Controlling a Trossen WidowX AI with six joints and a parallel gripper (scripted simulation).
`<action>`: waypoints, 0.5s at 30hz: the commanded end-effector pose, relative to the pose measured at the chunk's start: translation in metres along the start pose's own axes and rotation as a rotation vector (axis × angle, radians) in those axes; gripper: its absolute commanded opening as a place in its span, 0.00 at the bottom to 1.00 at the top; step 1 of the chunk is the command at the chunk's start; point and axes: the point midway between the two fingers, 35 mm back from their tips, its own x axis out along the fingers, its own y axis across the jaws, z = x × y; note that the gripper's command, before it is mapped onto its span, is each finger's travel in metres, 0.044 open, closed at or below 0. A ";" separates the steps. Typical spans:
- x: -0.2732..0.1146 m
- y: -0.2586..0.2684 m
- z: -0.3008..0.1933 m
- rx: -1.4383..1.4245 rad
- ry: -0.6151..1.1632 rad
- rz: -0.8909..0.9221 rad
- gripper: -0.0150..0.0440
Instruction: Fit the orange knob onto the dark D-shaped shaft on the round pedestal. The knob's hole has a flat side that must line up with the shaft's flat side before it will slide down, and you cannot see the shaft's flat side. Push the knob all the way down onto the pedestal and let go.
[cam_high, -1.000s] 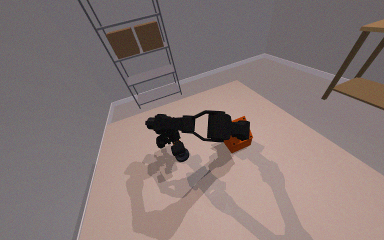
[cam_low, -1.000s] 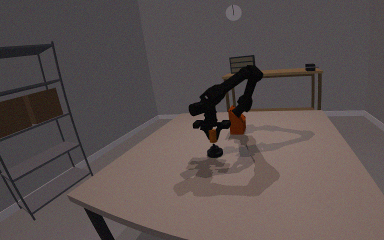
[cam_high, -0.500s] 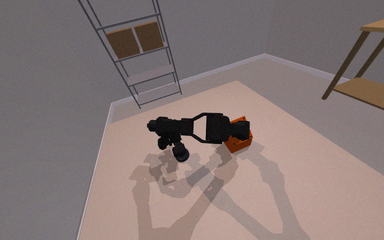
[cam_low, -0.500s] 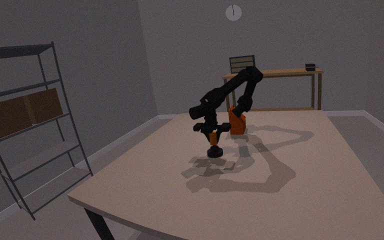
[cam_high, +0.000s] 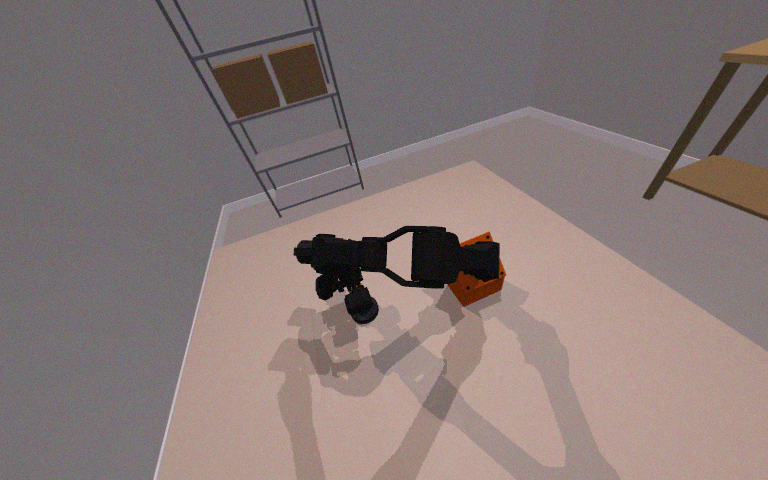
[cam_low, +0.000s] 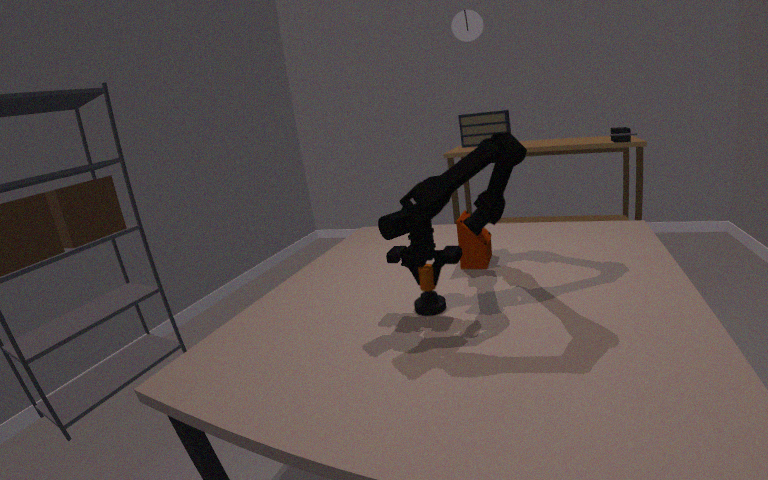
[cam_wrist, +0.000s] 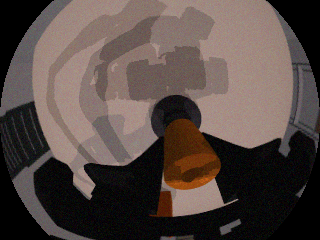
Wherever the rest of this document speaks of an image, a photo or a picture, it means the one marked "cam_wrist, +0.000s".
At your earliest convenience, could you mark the orange knob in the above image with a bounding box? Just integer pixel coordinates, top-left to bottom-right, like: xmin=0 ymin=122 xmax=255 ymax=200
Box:
xmin=164 ymin=119 xmax=221 ymax=191

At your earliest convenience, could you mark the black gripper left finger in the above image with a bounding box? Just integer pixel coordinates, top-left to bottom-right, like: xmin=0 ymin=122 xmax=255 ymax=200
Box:
xmin=84 ymin=136 xmax=164 ymax=215

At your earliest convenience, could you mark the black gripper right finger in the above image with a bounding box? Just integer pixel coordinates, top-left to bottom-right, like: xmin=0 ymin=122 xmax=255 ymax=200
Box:
xmin=201 ymin=132 xmax=281 ymax=204

